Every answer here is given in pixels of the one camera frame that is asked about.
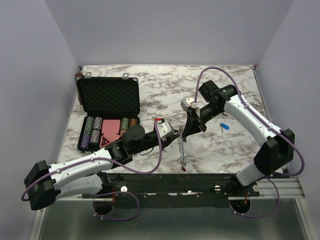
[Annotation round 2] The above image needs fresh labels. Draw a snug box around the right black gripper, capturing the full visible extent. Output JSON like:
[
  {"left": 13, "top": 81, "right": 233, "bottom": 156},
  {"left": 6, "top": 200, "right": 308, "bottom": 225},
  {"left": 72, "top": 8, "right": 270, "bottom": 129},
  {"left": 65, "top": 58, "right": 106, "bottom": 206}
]
[{"left": 181, "top": 103, "right": 223, "bottom": 138}]

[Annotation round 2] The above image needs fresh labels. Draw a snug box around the grey blue spiral keyring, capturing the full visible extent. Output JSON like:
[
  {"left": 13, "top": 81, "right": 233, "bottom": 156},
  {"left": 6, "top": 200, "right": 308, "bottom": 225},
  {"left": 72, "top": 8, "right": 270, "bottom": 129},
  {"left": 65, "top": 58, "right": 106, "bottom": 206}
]
[{"left": 178, "top": 136, "right": 187, "bottom": 172}]

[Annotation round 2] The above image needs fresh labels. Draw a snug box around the blue tagged key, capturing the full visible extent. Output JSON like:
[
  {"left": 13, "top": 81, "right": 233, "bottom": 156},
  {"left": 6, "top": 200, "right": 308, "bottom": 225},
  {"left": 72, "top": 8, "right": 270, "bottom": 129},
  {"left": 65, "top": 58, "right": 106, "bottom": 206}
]
[{"left": 219, "top": 123, "right": 230, "bottom": 132}]

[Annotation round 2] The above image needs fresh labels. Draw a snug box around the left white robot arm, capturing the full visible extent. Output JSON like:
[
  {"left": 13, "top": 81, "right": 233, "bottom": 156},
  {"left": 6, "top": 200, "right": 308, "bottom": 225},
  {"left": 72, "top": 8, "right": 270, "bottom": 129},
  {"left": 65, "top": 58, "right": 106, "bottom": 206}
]
[{"left": 20, "top": 121, "right": 179, "bottom": 211}]

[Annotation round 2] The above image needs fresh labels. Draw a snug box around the orange poker chip stack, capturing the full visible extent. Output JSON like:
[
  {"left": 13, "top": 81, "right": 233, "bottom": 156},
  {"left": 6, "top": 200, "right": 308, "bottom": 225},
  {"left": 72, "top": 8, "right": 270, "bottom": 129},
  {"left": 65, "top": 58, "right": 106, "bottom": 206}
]
[{"left": 119, "top": 117, "right": 138, "bottom": 137}]

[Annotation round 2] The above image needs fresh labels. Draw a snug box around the green poker chip stack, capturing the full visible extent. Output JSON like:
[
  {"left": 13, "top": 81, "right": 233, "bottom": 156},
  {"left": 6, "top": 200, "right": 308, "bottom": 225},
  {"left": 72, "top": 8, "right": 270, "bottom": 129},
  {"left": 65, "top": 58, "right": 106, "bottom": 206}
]
[{"left": 120, "top": 117, "right": 130, "bottom": 130}]

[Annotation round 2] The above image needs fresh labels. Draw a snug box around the pink playing card deck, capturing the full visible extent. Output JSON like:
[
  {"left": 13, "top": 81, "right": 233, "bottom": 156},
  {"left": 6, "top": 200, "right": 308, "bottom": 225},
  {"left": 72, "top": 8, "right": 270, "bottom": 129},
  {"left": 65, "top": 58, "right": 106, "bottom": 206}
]
[{"left": 99, "top": 119, "right": 121, "bottom": 149}]

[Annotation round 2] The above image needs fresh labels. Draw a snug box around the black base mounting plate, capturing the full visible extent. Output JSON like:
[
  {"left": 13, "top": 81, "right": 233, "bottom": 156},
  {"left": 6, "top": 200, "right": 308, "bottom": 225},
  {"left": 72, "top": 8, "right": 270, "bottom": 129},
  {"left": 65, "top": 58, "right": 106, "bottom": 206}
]
[{"left": 83, "top": 173, "right": 260, "bottom": 209}]

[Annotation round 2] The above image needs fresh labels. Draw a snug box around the black poker chip case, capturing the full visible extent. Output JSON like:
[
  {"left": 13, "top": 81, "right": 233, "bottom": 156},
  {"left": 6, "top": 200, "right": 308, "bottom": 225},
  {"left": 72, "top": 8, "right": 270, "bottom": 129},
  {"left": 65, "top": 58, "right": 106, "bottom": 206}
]
[{"left": 75, "top": 73, "right": 140, "bottom": 153}]

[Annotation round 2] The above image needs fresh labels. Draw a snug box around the purple poker chip stack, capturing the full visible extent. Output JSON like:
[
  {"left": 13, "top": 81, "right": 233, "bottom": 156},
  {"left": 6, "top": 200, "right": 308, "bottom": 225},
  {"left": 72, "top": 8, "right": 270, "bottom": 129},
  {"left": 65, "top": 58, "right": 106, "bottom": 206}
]
[{"left": 79, "top": 116, "right": 103, "bottom": 150}]

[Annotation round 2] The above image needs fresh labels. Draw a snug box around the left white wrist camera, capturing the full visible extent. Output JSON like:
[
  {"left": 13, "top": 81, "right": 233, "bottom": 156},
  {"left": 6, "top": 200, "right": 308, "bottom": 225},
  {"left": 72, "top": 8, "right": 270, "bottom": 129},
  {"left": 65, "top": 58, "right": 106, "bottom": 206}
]
[{"left": 157, "top": 121, "right": 175, "bottom": 139}]

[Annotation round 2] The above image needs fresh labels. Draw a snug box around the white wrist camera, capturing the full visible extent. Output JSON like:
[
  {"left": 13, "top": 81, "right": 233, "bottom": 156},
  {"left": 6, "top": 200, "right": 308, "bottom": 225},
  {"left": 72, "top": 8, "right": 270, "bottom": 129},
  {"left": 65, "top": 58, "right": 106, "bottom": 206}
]
[
  {"left": 180, "top": 97, "right": 198, "bottom": 112},
  {"left": 157, "top": 121, "right": 175, "bottom": 139}
]

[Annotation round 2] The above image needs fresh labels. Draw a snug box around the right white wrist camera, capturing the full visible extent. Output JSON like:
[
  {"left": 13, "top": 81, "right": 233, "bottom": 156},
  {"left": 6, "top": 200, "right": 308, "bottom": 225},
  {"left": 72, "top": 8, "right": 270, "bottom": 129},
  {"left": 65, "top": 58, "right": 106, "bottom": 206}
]
[{"left": 180, "top": 97, "right": 198, "bottom": 112}]

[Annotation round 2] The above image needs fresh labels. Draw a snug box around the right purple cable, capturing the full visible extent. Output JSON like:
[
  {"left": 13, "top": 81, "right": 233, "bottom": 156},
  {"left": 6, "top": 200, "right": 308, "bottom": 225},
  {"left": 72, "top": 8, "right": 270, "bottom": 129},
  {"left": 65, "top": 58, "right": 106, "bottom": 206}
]
[{"left": 194, "top": 67, "right": 305, "bottom": 220}]

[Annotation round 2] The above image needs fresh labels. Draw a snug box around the aluminium rail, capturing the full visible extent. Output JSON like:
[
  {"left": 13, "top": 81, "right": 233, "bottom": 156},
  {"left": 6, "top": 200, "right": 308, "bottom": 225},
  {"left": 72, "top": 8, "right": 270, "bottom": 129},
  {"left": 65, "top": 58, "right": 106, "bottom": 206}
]
[{"left": 54, "top": 175, "right": 305, "bottom": 200}]

